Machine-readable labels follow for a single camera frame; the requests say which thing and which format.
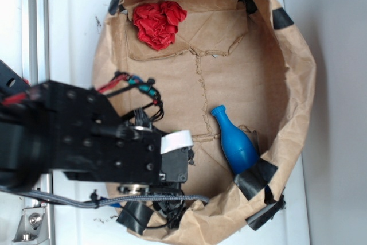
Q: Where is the crumpled red paper ball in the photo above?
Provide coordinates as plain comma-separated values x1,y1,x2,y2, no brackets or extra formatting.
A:
133,1,187,51

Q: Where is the white tray base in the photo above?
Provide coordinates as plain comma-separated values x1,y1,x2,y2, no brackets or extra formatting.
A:
48,0,310,244

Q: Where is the grey braided cable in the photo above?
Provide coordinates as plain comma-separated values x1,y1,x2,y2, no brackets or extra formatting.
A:
17,188,210,209

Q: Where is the brown paper bag tray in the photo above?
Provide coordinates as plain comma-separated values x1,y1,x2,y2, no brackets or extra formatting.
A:
93,0,316,244

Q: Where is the blue plastic bottle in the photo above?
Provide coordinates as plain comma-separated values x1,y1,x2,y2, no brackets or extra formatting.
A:
211,105,259,174

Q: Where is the aluminium frame rail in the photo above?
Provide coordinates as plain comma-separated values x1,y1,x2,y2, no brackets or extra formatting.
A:
20,0,56,245

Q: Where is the metal corner bracket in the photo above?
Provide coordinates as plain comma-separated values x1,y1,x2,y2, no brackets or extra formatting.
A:
11,207,49,244

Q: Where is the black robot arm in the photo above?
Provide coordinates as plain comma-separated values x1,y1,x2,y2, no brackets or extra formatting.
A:
1,63,193,193

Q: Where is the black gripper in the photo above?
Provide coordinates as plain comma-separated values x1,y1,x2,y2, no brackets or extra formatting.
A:
91,124,193,197

